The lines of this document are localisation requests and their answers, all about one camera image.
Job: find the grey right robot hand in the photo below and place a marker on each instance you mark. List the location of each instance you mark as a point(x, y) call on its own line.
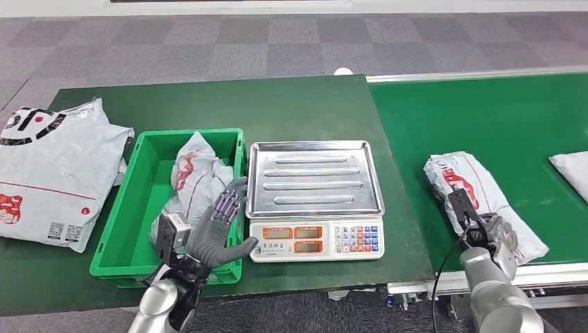
point(503, 232)

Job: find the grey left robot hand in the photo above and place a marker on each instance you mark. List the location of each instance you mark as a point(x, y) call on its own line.
point(209, 241)

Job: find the grey parcel red logo text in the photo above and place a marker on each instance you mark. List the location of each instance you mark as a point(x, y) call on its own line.
point(487, 184)

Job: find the grey red-print parcel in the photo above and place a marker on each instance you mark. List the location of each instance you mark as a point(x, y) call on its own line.
point(197, 174)

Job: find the pale grey parcel red stripe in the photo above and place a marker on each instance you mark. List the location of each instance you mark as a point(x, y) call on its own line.
point(574, 172)

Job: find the green conveyor belt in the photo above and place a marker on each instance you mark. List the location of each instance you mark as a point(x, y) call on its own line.
point(459, 115)

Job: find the green plastic crate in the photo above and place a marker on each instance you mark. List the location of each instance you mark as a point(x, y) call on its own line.
point(138, 197)

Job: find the white electronic scale steel tray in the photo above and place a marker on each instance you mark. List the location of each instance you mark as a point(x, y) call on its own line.
point(317, 179)

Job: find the large white black-print mailer bag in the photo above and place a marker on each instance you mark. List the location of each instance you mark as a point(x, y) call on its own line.
point(55, 174)

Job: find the white round cap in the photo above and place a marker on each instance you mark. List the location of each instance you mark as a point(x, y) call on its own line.
point(343, 71)

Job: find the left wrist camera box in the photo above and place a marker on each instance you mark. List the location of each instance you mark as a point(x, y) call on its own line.
point(177, 230)

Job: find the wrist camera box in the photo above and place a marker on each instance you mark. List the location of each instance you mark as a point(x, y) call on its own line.
point(461, 204)
point(177, 230)

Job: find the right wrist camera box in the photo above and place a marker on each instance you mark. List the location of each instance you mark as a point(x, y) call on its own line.
point(461, 204)

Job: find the small white bracket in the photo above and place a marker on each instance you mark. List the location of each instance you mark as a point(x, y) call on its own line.
point(337, 295)

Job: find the aluminium conveyor frame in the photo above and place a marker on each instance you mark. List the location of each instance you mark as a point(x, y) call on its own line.
point(459, 75)

